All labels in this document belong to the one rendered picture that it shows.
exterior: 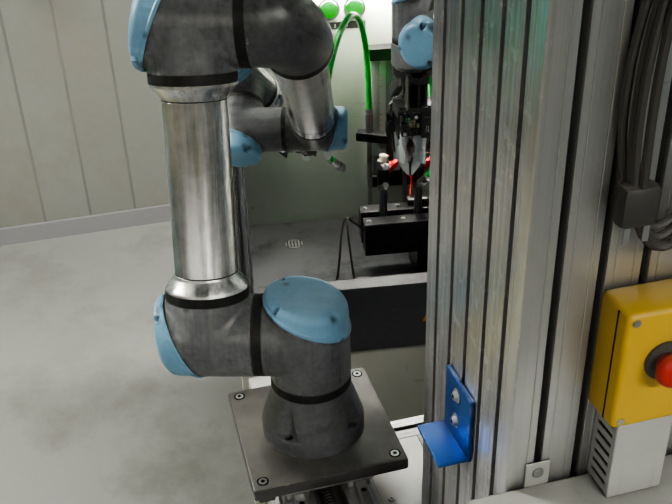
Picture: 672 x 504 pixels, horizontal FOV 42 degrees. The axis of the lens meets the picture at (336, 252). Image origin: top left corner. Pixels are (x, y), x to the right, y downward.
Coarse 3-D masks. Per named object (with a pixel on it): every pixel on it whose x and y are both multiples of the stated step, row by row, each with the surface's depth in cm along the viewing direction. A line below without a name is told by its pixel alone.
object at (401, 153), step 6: (396, 138) 160; (402, 138) 158; (408, 138) 161; (396, 144) 161; (402, 144) 159; (396, 150) 162; (402, 150) 159; (396, 156) 162; (402, 156) 159; (402, 162) 160; (408, 162) 164; (402, 168) 164; (408, 168) 164; (408, 174) 164
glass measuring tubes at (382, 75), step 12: (372, 48) 208; (384, 48) 208; (372, 60) 209; (384, 60) 209; (372, 72) 211; (384, 72) 213; (372, 84) 213; (384, 84) 215; (372, 96) 214; (384, 96) 216; (384, 108) 218; (384, 120) 220; (372, 144) 221; (384, 144) 223; (372, 156) 223; (408, 156) 225; (372, 168) 226; (396, 168) 226; (372, 180) 224; (396, 180) 225; (408, 180) 225
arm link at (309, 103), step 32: (256, 0) 105; (288, 0) 107; (256, 32) 106; (288, 32) 107; (320, 32) 111; (256, 64) 110; (288, 64) 111; (320, 64) 115; (288, 96) 127; (320, 96) 128; (288, 128) 146; (320, 128) 139
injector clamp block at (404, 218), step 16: (368, 208) 204; (400, 208) 204; (368, 224) 198; (384, 224) 198; (400, 224) 198; (416, 224) 199; (368, 240) 199; (384, 240) 200; (400, 240) 200; (416, 240) 201; (416, 256) 204; (416, 272) 206
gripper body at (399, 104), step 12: (396, 72) 151; (408, 72) 150; (408, 84) 149; (420, 84) 149; (396, 96) 158; (408, 96) 150; (420, 96) 153; (396, 108) 153; (408, 108) 151; (420, 108) 151; (396, 120) 154; (408, 120) 153; (420, 120) 154; (396, 132) 155; (408, 132) 155; (420, 132) 155
